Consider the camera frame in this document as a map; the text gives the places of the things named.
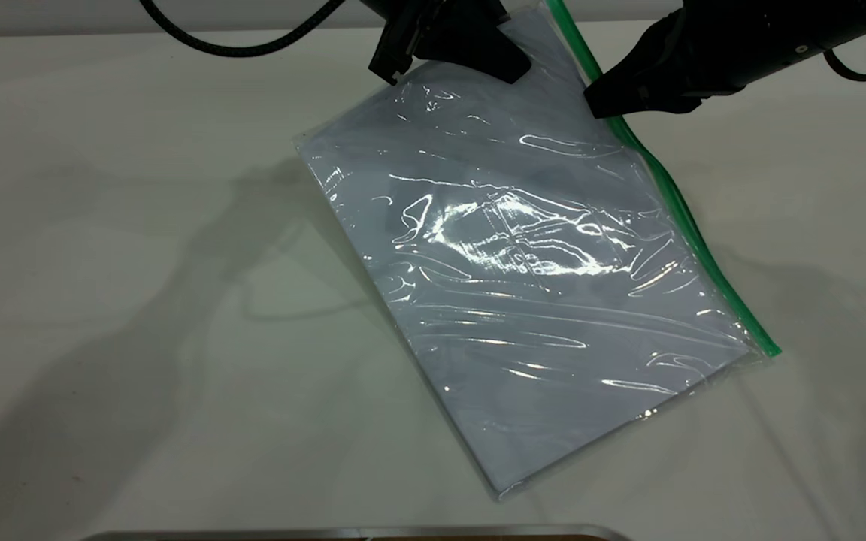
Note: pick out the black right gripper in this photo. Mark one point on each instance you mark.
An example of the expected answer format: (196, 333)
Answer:
(771, 41)

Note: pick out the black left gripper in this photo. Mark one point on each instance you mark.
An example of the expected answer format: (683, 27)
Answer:
(440, 9)

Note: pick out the clear zip bag green zipper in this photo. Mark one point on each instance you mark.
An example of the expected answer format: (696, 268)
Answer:
(523, 300)

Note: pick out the white paper sheets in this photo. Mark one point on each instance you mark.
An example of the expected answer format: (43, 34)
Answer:
(508, 338)

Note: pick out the metal edge strip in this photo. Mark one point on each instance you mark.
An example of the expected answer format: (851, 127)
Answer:
(328, 534)

